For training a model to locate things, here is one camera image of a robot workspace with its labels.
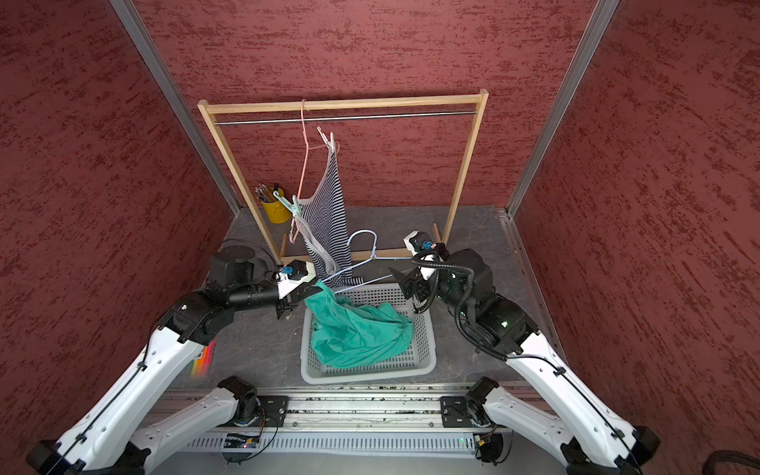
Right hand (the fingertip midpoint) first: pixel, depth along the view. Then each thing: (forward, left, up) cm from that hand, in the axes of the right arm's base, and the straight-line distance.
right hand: (405, 264), depth 65 cm
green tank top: (-7, +16, -26) cm, 32 cm away
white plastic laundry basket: (-12, -4, -31) cm, 33 cm away
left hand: (-4, +21, -4) cm, 22 cm away
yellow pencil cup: (+41, +46, -24) cm, 67 cm away
